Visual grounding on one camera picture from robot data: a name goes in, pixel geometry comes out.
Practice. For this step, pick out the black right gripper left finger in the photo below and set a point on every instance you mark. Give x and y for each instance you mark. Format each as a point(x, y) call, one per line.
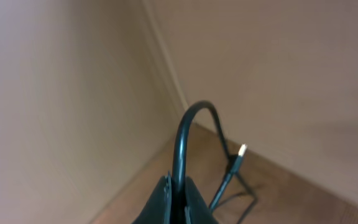
point(157, 210)

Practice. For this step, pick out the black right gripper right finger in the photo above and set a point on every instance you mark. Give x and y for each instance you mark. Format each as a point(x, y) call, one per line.
point(196, 209)

